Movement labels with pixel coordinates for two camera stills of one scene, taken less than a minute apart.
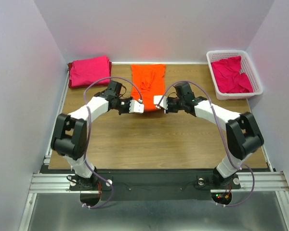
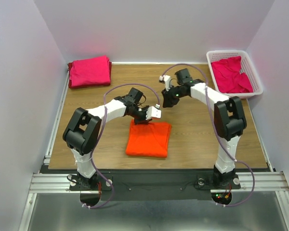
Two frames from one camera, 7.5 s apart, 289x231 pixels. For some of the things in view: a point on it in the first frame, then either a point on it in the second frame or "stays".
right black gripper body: [175, 104] to [179, 93]
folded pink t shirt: [85, 71] stays
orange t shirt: [150, 79] to [150, 139]
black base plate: [164, 186] stays
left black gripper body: [123, 105] to [137, 113]
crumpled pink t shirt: [228, 77] stays
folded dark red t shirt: [86, 86] stays
